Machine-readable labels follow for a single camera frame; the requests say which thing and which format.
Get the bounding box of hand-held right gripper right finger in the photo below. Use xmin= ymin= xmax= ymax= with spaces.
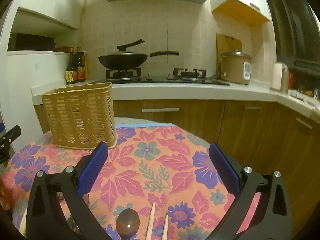
xmin=209 ymin=142 xmax=293 ymax=240

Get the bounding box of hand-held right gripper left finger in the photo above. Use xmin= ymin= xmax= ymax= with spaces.
xmin=26 ymin=141 xmax=109 ymax=240

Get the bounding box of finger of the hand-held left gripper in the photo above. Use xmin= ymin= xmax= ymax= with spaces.
xmin=0 ymin=124 xmax=22 ymax=164

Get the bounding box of tan plastic utensil basket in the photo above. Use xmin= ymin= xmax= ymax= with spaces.
xmin=41 ymin=82 xmax=117 ymax=149

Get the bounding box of metal spoon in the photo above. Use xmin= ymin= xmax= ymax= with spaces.
xmin=116 ymin=208 xmax=140 ymax=240

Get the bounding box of floral tablecloth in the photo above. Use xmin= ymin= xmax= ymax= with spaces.
xmin=5 ymin=124 xmax=263 ymax=240

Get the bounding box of white shelf unit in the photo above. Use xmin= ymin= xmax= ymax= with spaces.
xmin=0 ymin=6 xmax=84 ymax=155

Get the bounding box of dark soy sauce bottle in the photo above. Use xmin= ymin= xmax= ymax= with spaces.
xmin=75 ymin=47 xmax=87 ymax=82
xmin=65 ymin=48 xmax=78 ymax=85

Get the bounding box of black box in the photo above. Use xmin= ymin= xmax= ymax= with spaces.
xmin=7 ymin=32 xmax=56 ymax=52

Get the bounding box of beige rice cooker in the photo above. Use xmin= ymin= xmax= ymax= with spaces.
xmin=220 ymin=51 xmax=253 ymax=85

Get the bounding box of white thermos jug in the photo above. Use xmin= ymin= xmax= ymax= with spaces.
xmin=270 ymin=62 xmax=290 ymax=94

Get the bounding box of black wok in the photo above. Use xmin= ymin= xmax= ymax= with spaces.
xmin=97 ymin=51 xmax=180 ymax=70

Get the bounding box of black gas stove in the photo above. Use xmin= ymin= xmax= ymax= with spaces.
xmin=92 ymin=67 xmax=230 ymax=86

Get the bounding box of black wok lid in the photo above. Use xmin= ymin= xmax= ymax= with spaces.
xmin=99 ymin=39 xmax=150 ymax=57

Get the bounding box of wooden cutting board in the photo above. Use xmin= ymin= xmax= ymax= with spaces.
xmin=216 ymin=33 xmax=242 ymax=77

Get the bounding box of dark window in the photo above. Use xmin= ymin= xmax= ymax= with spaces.
xmin=265 ymin=0 xmax=320 ymax=75

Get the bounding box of long metal cabinet handle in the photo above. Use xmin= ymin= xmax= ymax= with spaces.
xmin=142 ymin=108 xmax=179 ymax=113

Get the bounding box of white wall cabinet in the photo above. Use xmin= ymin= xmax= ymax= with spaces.
xmin=209 ymin=0 xmax=272 ymax=27

